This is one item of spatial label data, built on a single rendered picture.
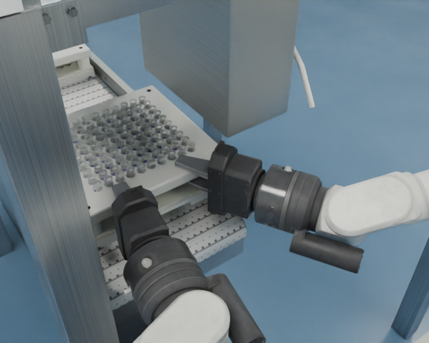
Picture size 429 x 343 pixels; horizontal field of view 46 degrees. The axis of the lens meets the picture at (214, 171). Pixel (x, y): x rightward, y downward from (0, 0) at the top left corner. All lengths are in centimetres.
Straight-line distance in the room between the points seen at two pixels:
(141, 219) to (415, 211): 34
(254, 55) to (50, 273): 33
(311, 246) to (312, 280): 120
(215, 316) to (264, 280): 134
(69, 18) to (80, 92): 71
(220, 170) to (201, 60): 15
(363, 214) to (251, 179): 15
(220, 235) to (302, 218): 18
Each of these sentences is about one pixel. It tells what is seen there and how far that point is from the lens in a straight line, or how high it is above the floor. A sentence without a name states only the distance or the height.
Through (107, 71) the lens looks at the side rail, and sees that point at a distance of 117.
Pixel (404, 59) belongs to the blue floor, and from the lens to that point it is 329.
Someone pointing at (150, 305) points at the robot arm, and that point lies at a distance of 60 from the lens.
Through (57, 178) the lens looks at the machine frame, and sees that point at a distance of 48.
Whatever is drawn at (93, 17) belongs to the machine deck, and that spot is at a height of 131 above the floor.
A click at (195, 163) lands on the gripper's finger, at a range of 75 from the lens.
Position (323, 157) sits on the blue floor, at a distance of 240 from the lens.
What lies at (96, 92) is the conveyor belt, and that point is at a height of 89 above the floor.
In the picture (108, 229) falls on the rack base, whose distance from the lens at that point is 75.
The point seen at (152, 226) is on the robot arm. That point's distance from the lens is 64.
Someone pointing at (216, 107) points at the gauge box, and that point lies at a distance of 66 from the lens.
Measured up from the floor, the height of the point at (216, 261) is 80.
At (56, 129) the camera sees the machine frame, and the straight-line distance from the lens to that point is 45.
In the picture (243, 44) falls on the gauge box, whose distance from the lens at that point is 61.
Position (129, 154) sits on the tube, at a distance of 79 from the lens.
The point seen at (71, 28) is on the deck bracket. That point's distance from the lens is 48.
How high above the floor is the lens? 151
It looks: 42 degrees down
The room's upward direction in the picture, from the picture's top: straight up
